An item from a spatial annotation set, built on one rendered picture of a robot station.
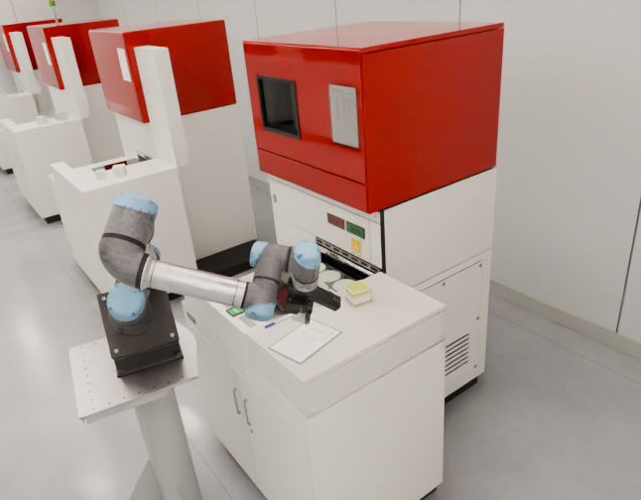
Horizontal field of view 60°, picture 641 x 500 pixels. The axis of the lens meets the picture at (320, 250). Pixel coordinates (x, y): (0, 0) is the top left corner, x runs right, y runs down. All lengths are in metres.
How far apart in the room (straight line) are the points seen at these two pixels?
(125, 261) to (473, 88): 1.52
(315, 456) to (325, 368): 0.32
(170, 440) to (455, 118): 1.70
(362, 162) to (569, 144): 1.57
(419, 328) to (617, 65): 1.76
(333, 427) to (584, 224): 2.04
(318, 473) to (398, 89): 1.34
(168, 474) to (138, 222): 1.26
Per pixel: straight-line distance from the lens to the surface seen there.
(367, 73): 1.96
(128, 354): 2.10
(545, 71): 3.34
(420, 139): 2.18
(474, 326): 2.88
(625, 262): 3.36
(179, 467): 2.47
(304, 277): 1.54
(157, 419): 2.29
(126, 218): 1.53
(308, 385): 1.71
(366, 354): 1.81
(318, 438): 1.86
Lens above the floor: 2.04
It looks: 26 degrees down
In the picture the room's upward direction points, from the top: 5 degrees counter-clockwise
